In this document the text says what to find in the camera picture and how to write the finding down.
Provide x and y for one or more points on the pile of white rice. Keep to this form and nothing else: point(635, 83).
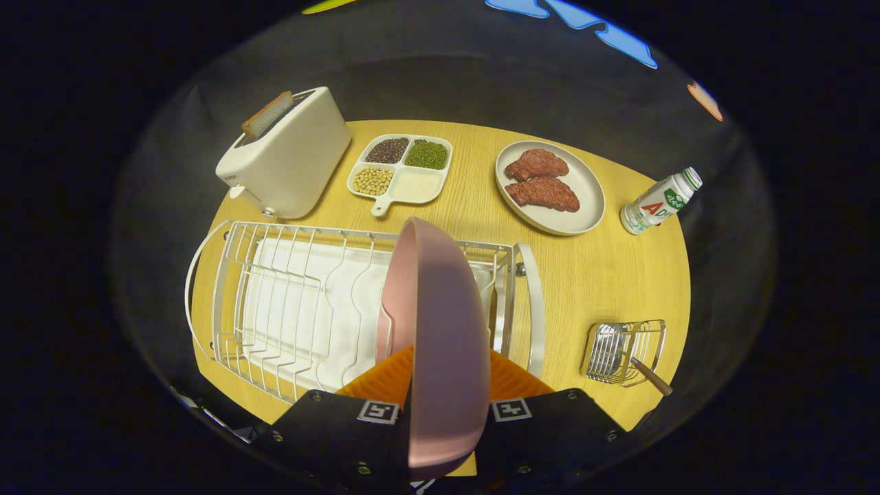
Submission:
point(416, 184)

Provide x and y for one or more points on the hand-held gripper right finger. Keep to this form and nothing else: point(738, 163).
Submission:
point(550, 433)

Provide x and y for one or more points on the pile of dark beans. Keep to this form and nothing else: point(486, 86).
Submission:
point(387, 150)

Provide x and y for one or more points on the brown toast slice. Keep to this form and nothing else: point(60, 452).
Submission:
point(267, 113)

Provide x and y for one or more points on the black backdrop cloth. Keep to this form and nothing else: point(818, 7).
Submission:
point(172, 206)

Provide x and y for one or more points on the white drip tray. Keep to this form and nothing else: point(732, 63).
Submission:
point(337, 289)

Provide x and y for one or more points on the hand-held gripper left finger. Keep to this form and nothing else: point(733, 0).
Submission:
point(330, 433)

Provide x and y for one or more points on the white toaster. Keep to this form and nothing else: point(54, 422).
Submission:
point(289, 158)

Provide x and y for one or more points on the pile of yellow soybeans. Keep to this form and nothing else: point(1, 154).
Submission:
point(373, 180)

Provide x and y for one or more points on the beige plate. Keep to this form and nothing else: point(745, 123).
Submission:
point(584, 199)

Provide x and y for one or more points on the pile of green beans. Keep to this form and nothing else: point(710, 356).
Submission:
point(426, 155)

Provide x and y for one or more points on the brown meat slice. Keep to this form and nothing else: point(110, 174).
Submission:
point(536, 165)
point(543, 194)

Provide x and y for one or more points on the white drink bottle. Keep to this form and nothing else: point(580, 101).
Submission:
point(656, 203)

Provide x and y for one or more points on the white divided dish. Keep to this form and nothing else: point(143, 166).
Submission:
point(381, 206)

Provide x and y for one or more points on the pink plate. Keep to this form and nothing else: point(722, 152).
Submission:
point(440, 330)

